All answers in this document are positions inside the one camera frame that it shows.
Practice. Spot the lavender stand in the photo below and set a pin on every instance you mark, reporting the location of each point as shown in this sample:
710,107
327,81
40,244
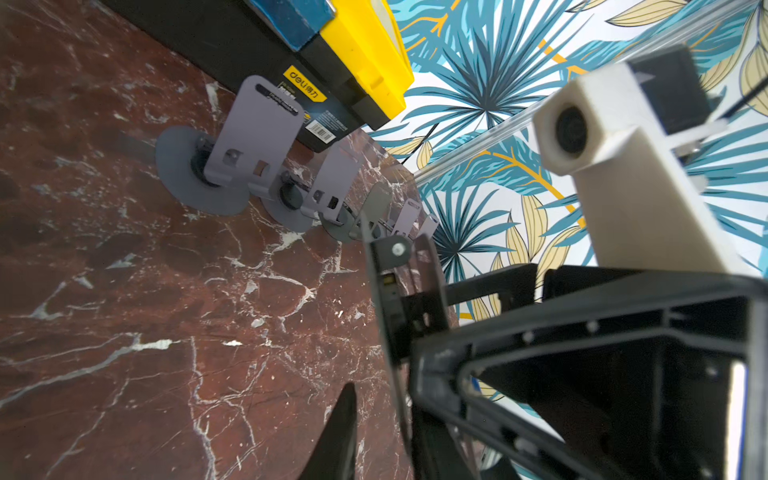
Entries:
405,220
428,227
296,206
219,175

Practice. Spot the yellow black toolbox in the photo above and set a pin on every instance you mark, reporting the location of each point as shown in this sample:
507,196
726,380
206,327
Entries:
344,62

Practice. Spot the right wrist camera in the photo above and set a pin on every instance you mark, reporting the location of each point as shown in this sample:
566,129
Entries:
642,211

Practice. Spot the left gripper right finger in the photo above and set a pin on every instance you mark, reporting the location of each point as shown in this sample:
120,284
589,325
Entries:
434,452

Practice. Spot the dark grey stand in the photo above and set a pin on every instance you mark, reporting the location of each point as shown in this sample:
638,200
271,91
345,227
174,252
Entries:
350,226
400,316

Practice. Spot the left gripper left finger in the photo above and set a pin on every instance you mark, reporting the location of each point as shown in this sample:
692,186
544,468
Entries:
334,455

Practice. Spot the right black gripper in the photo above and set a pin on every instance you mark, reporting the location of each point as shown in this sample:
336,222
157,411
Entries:
653,375

